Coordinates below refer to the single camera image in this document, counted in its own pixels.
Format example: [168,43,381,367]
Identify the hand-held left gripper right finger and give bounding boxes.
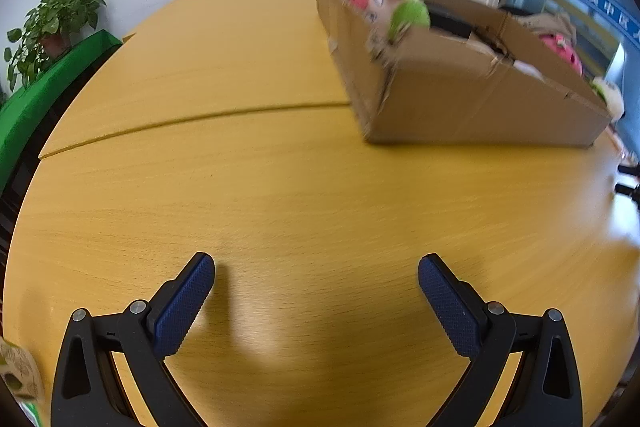
[418,254,583,427]

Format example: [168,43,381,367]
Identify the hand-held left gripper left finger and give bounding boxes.
[50,252,216,427]

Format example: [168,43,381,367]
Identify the brown cardboard box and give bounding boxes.
[315,0,613,149]

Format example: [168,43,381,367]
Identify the pink plush toy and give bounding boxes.
[539,32,585,78]

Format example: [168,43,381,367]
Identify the beige printed packet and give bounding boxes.
[0,337,46,423]

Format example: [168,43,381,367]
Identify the beige cloth bag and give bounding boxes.
[515,11,578,45]

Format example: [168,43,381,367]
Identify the black box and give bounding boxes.
[427,4,476,40]

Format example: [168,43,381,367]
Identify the green cloth covered shelf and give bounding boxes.
[0,29,123,192]

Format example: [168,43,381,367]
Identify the potted green plant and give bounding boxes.
[4,0,107,92]

